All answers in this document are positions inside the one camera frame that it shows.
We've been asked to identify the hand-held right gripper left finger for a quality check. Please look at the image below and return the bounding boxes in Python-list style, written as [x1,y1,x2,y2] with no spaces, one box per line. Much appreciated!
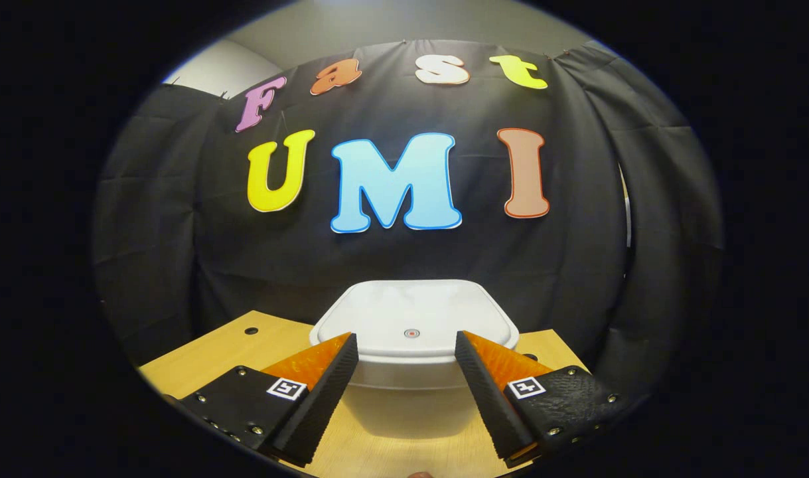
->
[172,332,360,467]

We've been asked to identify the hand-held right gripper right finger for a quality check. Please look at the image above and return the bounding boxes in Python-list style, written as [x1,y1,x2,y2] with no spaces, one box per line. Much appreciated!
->
[455,330,627,467]

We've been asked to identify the white desktop garbage bin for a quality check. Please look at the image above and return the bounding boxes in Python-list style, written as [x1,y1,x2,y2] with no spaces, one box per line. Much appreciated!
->
[309,279,521,440]

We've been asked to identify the wooden desktop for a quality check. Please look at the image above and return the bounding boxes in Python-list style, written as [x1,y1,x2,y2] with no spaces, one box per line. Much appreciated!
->
[139,310,591,478]

